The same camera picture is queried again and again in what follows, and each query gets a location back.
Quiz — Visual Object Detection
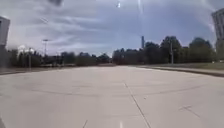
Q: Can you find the grey stone slab plaza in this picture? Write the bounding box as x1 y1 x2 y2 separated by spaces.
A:
0 65 224 128

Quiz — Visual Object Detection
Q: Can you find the tall chimney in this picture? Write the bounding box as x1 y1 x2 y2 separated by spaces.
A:
140 35 146 50

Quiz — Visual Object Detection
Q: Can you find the row of trees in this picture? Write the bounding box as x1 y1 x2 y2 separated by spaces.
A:
6 35 224 69

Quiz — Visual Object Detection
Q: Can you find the dark kerb strip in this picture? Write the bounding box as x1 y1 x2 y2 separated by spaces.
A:
131 65 224 78

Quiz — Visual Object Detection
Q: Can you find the grass lawn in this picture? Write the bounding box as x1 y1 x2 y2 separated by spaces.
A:
146 62 224 71

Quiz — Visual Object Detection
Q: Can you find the tall grey building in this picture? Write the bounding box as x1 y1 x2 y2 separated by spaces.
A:
211 8 224 61

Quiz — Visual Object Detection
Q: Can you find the pale building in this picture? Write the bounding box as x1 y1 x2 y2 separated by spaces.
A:
0 15 11 68

